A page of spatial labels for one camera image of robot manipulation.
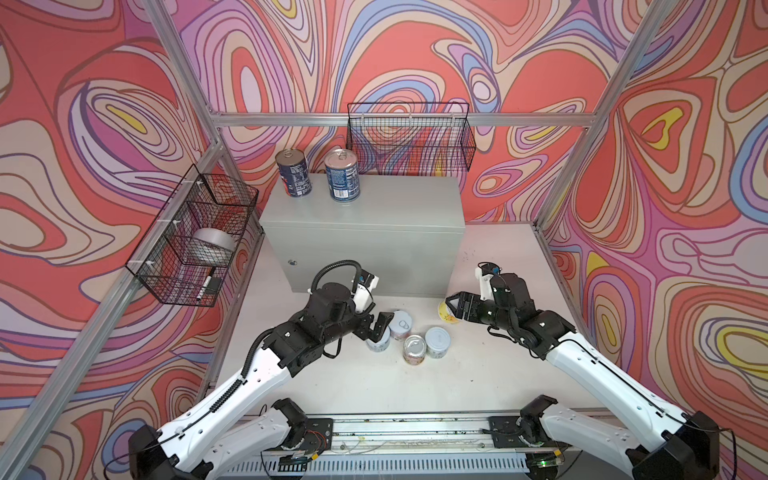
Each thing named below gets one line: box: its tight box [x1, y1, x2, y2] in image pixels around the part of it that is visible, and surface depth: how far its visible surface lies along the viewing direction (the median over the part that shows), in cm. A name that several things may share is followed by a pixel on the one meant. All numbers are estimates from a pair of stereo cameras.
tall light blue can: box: [324, 148, 361, 203], surface depth 75 cm
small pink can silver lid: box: [402, 334, 427, 366], surface depth 83 cm
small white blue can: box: [425, 326, 451, 359], surface depth 86 cm
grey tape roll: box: [188, 228, 236, 267], surface depth 74 cm
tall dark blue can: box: [275, 148, 313, 198], surface depth 76 cm
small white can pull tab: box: [389, 310, 413, 342], surface depth 88 cm
